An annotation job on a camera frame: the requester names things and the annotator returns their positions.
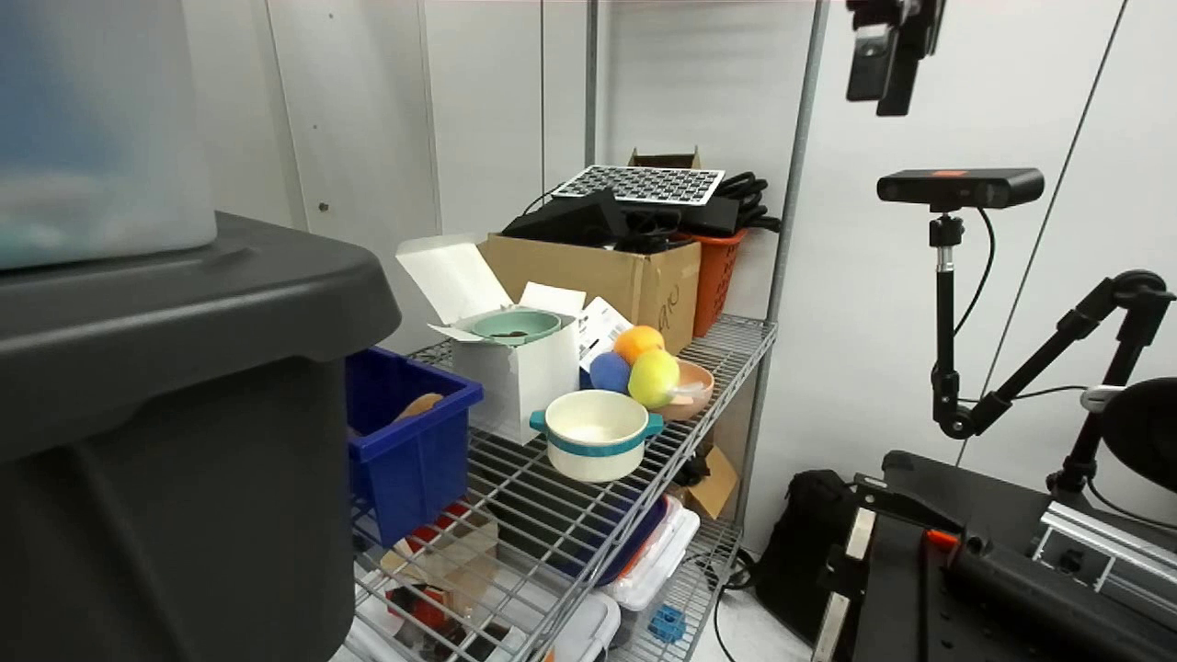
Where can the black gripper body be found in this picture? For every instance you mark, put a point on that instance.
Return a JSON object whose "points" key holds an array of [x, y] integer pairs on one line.
{"points": [[912, 51]]}

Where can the brown cardboard box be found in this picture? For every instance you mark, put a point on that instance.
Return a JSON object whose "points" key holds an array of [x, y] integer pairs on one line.
{"points": [[625, 282]]}

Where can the white cardboard box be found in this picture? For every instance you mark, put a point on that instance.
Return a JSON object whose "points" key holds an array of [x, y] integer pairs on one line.
{"points": [[518, 379]]}

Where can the clear plastic small box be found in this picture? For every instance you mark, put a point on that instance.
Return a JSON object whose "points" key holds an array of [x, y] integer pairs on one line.
{"points": [[441, 552]]}

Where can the orange plastic bin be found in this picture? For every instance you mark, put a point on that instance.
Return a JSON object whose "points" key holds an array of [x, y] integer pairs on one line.
{"points": [[718, 282]]}

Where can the orange ball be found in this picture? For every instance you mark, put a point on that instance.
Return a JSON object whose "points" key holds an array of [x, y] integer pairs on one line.
{"points": [[636, 344]]}

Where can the pink bowl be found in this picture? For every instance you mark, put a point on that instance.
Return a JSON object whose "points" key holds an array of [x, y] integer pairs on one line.
{"points": [[691, 393]]}

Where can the white paper label tag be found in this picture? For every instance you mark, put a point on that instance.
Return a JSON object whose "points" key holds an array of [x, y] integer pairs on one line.
{"points": [[597, 324]]}

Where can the yellow ball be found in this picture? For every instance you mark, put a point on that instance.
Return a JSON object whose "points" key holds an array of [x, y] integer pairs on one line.
{"points": [[652, 379]]}

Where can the blue ball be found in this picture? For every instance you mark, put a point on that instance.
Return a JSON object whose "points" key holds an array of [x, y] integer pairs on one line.
{"points": [[607, 374]]}

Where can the teal green plate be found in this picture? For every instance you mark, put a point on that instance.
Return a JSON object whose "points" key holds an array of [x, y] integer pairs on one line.
{"points": [[517, 324]]}

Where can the black bag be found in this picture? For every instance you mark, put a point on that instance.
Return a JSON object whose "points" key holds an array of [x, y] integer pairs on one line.
{"points": [[804, 552]]}

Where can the black equipment cart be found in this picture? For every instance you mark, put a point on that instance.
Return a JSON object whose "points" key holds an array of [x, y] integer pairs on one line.
{"points": [[1006, 574]]}

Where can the white lidded food container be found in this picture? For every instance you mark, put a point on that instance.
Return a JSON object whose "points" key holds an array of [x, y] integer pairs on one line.
{"points": [[657, 552]]}

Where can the small toy in bin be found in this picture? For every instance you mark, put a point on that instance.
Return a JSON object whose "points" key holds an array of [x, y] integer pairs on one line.
{"points": [[421, 407]]}

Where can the small blue round object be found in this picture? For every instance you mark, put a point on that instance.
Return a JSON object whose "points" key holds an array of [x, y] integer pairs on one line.
{"points": [[667, 623]]}

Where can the blue plastic bin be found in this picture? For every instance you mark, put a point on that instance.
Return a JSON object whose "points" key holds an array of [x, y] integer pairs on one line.
{"points": [[415, 464]]}

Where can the clear plastic storage tote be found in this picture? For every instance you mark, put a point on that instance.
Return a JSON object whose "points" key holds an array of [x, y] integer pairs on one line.
{"points": [[98, 124]]}

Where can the dark grey storage tote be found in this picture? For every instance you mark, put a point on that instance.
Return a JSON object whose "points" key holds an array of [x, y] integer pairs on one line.
{"points": [[158, 464]]}

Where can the black depth camera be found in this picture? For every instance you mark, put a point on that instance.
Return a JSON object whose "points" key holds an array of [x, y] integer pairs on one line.
{"points": [[960, 187]]}

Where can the black articulated camera stand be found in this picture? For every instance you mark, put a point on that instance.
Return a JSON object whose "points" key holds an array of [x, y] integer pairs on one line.
{"points": [[942, 344]]}

